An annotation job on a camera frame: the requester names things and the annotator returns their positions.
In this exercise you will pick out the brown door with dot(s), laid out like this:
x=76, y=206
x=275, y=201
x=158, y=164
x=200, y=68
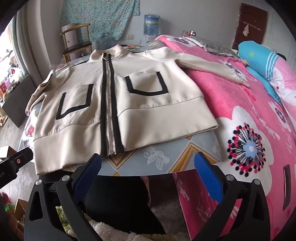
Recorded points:
x=254, y=16

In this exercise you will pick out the small brown cardboard box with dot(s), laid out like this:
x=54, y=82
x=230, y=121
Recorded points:
x=5, y=151

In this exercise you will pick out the blue plush pillow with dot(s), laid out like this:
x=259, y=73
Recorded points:
x=256, y=58

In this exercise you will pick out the pale cloth on door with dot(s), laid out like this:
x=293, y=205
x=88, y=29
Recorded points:
x=246, y=30

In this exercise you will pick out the wooden chair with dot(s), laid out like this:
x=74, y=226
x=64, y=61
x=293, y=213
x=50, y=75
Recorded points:
x=76, y=45

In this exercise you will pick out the pink floral blanket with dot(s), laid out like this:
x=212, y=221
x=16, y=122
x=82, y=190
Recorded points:
x=231, y=104

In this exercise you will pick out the person's black trousers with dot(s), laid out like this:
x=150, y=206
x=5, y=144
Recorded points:
x=120, y=199

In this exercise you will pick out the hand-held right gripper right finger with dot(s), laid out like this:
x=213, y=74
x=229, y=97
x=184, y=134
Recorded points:
x=208, y=178

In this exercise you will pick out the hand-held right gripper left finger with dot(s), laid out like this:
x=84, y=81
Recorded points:
x=89, y=176

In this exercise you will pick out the grey curtain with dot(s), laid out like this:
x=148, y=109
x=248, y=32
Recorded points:
x=30, y=46

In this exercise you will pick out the grey sequin cushion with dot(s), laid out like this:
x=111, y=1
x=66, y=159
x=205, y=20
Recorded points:
x=215, y=46

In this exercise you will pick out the dark grey panel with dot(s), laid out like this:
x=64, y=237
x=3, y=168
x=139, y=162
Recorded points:
x=20, y=99

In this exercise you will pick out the blue water jug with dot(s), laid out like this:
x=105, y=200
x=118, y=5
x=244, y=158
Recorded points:
x=151, y=24

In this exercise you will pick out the teal floral wall cloth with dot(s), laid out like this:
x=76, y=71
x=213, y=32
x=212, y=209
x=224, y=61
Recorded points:
x=104, y=18

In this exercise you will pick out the round table patterned tablecloth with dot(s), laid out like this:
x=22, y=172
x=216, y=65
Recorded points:
x=161, y=153

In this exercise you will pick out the beige zip jacket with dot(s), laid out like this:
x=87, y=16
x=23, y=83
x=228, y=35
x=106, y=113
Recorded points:
x=150, y=97

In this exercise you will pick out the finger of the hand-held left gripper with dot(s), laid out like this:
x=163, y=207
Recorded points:
x=19, y=158

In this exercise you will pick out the pile of windowsill clutter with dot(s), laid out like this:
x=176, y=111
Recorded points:
x=9, y=78

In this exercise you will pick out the white wall socket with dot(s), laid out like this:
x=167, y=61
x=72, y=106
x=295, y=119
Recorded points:
x=129, y=37

